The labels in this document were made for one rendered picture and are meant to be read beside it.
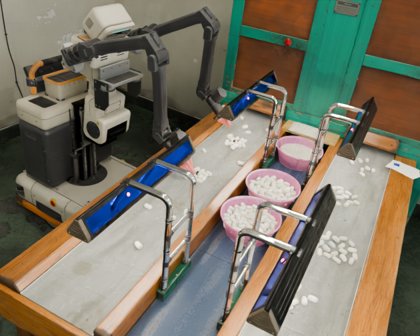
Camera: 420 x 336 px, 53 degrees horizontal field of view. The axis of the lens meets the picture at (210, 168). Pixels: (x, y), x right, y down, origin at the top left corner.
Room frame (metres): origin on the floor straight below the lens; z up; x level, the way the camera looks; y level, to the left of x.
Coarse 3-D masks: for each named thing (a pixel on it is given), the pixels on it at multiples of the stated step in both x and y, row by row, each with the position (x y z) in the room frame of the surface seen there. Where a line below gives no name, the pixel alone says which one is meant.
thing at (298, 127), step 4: (296, 124) 2.36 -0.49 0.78; (300, 124) 2.36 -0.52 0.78; (304, 124) 2.37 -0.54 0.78; (292, 128) 2.29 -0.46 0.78; (296, 128) 2.30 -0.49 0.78; (300, 128) 2.31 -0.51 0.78; (304, 128) 2.31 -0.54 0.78; (308, 128) 2.32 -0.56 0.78; (312, 128) 2.33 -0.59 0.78; (316, 128) 2.34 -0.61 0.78; (296, 132) 2.25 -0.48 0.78; (300, 132) 2.25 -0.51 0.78; (304, 132) 2.26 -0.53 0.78; (308, 132) 2.27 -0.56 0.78; (312, 132) 2.27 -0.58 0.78; (316, 132) 2.28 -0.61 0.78; (312, 136) 2.22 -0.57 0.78; (316, 136) 2.23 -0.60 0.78
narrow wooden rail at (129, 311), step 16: (272, 144) 2.09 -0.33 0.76; (256, 160) 1.89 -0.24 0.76; (240, 176) 1.72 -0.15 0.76; (224, 192) 1.57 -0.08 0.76; (240, 192) 1.67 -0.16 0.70; (208, 208) 1.43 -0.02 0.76; (208, 224) 1.35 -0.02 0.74; (176, 240) 1.21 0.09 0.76; (192, 240) 1.22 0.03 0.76; (176, 256) 1.12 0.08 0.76; (160, 272) 1.04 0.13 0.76; (144, 288) 0.96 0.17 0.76; (128, 304) 0.88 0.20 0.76; (144, 304) 0.93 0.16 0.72; (112, 320) 0.82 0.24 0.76; (128, 320) 0.85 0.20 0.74
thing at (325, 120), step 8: (336, 104) 1.93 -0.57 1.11; (344, 104) 1.92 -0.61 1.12; (328, 112) 1.94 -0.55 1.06; (360, 112) 1.88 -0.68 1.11; (368, 112) 1.89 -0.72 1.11; (328, 120) 1.93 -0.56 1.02; (344, 120) 1.76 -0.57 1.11; (352, 120) 1.75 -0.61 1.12; (320, 128) 1.79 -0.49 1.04; (320, 136) 1.80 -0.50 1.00; (320, 144) 1.93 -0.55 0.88; (312, 152) 1.80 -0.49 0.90; (320, 152) 1.93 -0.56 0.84; (312, 160) 1.80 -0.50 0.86; (312, 168) 1.80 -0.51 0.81; (304, 184) 1.79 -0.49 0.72
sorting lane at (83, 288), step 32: (224, 128) 2.25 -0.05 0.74; (256, 128) 2.31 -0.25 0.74; (192, 160) 1.85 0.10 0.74; (224, 160) 1.89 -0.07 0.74; (128, 224) 1.29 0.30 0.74; (160, 224) 1.32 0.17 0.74; (96, 256) 1.10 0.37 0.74; (128, 256) 1.12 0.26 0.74; (160, 256) 1.14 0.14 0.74; (32, 288) 0.92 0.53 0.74; (64, 288) 0.93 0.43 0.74; (96, 288) 0.95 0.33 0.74; (128, 288) 0.97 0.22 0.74; (64, 320) 0.82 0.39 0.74; (96, 320) 0.83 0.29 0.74
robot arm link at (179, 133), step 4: (176, 132) 1.71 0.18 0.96; (180, 132) 1.73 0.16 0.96; (184, 132) 1.74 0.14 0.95; (156, 136) 1.73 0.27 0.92; (160, 136) 1.73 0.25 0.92; (168, 136) 1.72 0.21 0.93; (172, 136) 1.72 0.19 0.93; (176, 136) 1.71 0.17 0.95; (180, 136) 1.71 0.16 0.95; (184, 136) 1.72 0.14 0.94; (156, 140) 1.74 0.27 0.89; (160, 140) 1.73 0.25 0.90; (164, 140) 1.73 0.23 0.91; (172, 140) 1.71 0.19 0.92; (176, 140) 1.70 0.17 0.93
